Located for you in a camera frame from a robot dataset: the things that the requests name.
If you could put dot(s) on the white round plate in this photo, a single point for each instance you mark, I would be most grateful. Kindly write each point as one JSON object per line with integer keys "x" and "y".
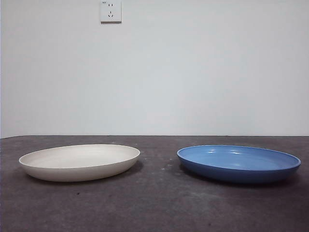
{"x": 79, "y": 172}

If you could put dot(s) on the blue round plate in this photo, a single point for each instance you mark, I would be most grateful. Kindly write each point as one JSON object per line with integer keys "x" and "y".
{"x": 236, "y": 174}

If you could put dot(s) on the white wall power socket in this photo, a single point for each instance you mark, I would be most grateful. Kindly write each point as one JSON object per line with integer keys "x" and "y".
{"x": 111, "y": 12}

